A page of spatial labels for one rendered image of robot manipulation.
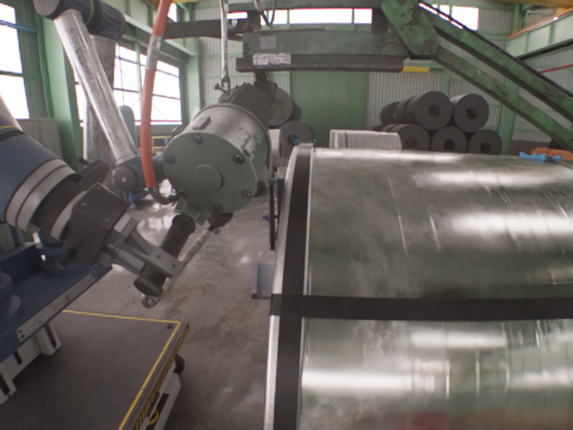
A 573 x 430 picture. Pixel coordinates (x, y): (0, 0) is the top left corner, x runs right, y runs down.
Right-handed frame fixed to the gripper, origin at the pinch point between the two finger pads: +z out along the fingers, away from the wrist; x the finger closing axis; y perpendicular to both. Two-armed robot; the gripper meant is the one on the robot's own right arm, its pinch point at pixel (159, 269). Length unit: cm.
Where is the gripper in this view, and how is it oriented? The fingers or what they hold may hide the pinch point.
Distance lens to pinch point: 44.2
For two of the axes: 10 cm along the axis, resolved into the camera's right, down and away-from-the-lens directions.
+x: 6.5, -4.7, -5.9
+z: 7.4, 5.6, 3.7
